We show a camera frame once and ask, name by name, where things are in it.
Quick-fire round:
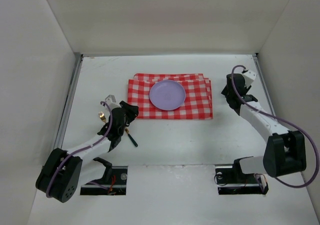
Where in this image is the gold knife green handle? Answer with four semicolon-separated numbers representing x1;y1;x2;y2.
125;128;139;148

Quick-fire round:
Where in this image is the gold fork green handle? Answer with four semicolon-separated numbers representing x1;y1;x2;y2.
98;111;107;123

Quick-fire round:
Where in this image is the red white checkered cloth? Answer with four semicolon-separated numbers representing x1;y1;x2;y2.
127;73;213;120

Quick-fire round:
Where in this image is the purple plastic plate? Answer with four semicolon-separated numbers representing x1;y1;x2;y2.
149;80;186;111

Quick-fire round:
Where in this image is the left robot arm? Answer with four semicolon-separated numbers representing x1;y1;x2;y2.
35;100;139;203

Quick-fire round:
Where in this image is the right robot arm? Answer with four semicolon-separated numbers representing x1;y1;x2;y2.
221;73;307;178

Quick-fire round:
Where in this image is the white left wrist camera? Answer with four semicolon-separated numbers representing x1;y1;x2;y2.
104;94;120;110

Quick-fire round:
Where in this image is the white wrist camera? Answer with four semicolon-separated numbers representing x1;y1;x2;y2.
104;94;120;110
242;69;257;88

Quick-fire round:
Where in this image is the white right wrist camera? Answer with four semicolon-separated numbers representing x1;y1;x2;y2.
242;69;257;88

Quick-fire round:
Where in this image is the right aluminium table rail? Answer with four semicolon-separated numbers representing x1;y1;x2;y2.
252;53;276;116

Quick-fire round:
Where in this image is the aluminium table rail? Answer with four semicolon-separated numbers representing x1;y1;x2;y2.
51;52;83;149
252;53;276;116

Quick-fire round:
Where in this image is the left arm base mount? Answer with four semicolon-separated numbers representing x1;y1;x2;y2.
79;157;128;196

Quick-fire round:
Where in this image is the left aluminium table rail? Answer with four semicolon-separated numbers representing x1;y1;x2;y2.
51;52;83;149

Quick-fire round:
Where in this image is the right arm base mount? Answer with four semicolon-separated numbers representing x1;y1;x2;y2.
213;158;269;196

